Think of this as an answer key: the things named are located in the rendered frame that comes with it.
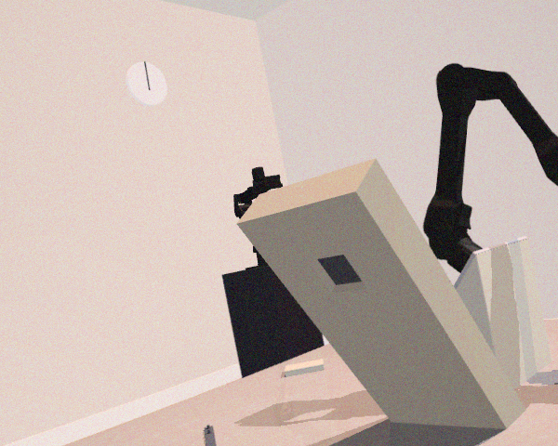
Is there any beige rectangular panel with square hole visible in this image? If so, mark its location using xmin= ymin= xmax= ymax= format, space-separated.
xmin=236 ymin=158 xmax=525 ymax=429

